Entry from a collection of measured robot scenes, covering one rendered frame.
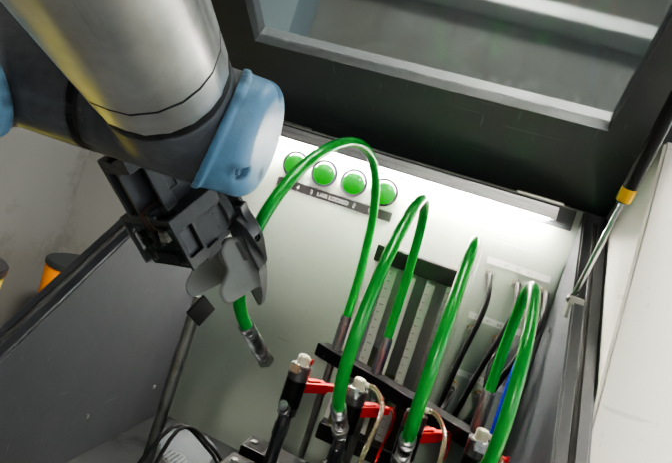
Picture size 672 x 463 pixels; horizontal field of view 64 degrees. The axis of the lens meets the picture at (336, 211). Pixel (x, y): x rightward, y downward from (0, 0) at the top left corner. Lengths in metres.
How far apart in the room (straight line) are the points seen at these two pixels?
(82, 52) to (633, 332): 0.67
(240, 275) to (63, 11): 0.37
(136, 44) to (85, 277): 0.62
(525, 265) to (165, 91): 0.79
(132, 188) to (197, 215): 0.06
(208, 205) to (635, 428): 0.55
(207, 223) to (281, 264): 0.55
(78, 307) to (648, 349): 0.73
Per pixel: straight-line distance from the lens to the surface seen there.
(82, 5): 0.21
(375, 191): 0.84
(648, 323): 0.77
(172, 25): 0.23
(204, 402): 1.14
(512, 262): 0.97
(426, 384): 0.55
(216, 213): 0.51
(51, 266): 2.99
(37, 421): 0.88
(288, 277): 1.03
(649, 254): 0.78
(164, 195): 0.48
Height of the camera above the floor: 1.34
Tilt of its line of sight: 1 degrees down
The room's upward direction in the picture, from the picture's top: 18 degrees clockwise
